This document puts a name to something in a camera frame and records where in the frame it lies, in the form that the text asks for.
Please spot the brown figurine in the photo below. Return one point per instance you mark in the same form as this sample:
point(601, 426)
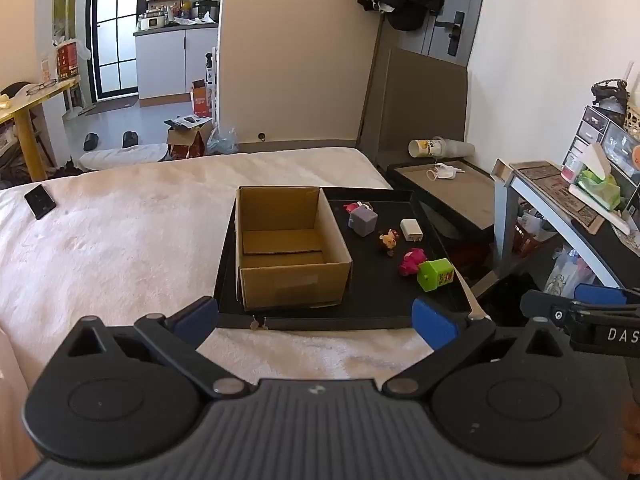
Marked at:
point(388, 241)

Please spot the black slipper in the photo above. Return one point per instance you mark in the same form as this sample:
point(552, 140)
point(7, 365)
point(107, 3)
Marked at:
point(130, 138)
point(91, 141)

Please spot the white printed bag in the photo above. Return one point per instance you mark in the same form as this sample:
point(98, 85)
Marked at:
point(567, 275)

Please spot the pink plush toy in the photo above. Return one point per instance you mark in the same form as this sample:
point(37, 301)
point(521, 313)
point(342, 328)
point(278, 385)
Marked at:
point(411, 262)

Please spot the brown patterned mat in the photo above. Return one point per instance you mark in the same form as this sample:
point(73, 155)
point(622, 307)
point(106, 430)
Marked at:
point(550, 185)

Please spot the white kitchen cabinet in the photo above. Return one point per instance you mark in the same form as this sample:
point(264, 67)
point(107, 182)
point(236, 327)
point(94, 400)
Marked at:
point(170, 60)

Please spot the green tissue pack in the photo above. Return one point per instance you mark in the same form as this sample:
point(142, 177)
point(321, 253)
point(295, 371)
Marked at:
point(597, 185)

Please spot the large black tray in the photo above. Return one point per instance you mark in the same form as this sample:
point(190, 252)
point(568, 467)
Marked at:
point(380, 290)

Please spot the white pillow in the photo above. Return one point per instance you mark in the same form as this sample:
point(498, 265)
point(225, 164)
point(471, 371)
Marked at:
point(125, 155)

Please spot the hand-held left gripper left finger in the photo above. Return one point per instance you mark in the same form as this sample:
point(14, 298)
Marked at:
point(197, 317)

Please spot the dark woven basket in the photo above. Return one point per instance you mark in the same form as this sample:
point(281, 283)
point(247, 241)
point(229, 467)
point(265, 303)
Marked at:
point(610, 92)

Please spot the stack of paper cups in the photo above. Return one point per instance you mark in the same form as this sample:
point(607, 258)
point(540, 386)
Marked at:
point(440, 147)

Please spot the black-framed glass door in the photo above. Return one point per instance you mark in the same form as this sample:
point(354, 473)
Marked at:
point(115, 25)

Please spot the red cardboard box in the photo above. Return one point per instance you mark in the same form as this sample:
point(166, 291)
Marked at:
point(201, 99)

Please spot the green hexagonal cup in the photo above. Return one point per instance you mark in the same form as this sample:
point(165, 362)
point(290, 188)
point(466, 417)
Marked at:
point(434, 276)

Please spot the black door lock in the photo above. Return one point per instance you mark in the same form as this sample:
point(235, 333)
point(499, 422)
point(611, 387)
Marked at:
point(454, 32)

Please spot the white side table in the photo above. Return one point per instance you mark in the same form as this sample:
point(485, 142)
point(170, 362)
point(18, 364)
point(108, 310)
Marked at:
point(530, 195)

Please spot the yellow table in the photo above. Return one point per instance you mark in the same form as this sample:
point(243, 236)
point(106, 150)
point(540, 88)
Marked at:
point(25, 105)

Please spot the grey leaning board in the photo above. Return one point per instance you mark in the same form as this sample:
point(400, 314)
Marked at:
point(415, 105)

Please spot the small pink toy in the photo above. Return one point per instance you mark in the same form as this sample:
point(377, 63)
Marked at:
point(351, 207)

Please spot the clear plastic bag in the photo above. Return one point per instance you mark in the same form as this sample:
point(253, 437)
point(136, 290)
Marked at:
point(222, 142)

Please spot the desktop drawer organizer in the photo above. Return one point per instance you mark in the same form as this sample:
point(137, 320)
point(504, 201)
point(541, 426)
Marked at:
point(595, 127)

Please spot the white face mask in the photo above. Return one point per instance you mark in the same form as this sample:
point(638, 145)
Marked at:
point(444, 172)

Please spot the red and white carton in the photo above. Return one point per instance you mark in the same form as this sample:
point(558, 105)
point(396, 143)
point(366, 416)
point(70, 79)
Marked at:
point(66, 60)

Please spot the eyeglasses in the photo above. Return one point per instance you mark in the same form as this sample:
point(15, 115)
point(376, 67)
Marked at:
point(42, 86)

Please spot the black square device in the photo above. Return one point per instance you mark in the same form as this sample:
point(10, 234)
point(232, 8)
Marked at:
point(39, 201)

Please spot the brown floor cardboard box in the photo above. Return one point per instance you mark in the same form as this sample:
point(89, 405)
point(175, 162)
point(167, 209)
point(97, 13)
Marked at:
point(187, 142)

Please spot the white charger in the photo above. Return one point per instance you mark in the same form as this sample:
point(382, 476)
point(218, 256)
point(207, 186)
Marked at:
point(411, 230)

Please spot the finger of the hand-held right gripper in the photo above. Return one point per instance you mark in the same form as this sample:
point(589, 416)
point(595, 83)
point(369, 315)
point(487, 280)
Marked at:
point(542, 307)
point(597, 293)

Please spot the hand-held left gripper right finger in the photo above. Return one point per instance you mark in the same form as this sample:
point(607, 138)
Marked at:
point(432, 322)

